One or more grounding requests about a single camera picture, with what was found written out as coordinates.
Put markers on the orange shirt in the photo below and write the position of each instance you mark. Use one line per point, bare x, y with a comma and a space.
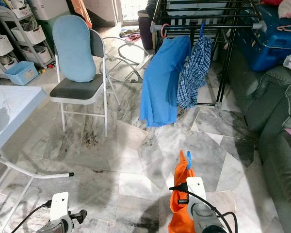
179, 170

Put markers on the blue plastic clothes hanger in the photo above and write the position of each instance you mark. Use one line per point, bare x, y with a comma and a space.
190, 160
202, 30

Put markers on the pink clothes hanger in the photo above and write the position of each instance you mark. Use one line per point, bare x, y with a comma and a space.
162, 30

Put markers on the bright blue hanging garment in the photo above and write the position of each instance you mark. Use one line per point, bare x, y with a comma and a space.
165, 82

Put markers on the dark green sofa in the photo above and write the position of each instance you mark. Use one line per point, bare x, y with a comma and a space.
271, 111

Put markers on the blue plaid shirt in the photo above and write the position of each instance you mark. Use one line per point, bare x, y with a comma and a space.
196, 68

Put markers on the black metal drying rack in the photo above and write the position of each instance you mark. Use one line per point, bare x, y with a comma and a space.
225, 73

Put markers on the grey seat white folding chair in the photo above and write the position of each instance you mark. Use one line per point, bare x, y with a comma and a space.
75, 90

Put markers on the white folding table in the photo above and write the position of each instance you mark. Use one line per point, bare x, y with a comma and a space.
9, 104

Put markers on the light blue plastic basket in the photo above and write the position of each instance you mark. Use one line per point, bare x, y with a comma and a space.
22, 75

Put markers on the blue storage box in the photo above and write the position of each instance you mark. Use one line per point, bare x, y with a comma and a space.
266, 48

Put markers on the light blue oval cushion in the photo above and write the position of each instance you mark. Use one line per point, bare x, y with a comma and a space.
75, 48

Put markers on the grey shelf trolley white bins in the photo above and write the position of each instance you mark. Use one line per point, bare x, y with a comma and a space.
0, 46
31, 35

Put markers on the dark green bin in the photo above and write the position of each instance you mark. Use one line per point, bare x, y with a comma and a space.
47, 34

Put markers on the brown wooden board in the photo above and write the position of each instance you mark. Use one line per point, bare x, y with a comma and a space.
81, 10

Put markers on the white plastic storage box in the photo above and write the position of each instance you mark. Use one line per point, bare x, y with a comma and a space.
48, 8

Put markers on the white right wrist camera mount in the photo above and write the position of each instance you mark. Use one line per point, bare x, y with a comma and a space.
196, 191

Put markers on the white tubular bouncer frame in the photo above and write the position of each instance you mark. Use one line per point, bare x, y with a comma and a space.
140, 63

